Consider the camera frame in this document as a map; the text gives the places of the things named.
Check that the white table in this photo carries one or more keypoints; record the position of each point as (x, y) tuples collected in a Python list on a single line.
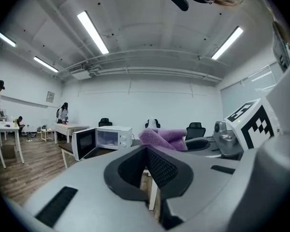
[(4, 127)]

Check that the gray gripper-mounted camera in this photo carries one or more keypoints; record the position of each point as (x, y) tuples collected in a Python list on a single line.
[(220, 128)]

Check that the yellow bottle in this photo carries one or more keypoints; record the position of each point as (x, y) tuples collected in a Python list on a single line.
[(14, 122)]

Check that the framed wall sign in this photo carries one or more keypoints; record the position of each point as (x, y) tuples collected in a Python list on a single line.
[(50, 96)]

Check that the small white stand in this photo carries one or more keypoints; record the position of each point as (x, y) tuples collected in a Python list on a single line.
[(47, 130)]

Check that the ceiling light panel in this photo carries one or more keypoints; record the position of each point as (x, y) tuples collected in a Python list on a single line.
[(46, 64), (4, 39), (227, 42), (91, 33)]

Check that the white ceiling pipes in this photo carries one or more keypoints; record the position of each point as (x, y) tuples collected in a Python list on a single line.
[(135, 71)]

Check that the white garment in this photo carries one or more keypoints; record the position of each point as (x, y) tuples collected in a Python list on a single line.
[(151, 124)]

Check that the black office chair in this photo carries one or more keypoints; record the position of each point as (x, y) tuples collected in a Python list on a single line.
[(105, 121), (158, 124), (195, 129)]

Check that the purple cloth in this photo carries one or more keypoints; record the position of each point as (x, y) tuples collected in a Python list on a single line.
[(164, 136)]

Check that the person's white printed top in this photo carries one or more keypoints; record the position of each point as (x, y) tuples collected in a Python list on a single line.
[(280, 49)]

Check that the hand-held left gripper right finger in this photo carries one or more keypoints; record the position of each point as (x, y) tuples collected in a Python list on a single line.
[(207, 190)]

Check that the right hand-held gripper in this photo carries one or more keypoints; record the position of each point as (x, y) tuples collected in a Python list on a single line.
[(253, 129)]

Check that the white ceiling air conditioner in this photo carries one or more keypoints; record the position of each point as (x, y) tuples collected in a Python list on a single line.
[(81, 75)]

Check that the light wood-top table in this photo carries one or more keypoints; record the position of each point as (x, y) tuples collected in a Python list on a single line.
[(70, 127)]

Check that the white board on table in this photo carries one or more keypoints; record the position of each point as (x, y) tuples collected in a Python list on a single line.
[(120, 136)]

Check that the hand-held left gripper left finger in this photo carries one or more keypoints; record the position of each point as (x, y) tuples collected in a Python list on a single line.
[(87, 178)]

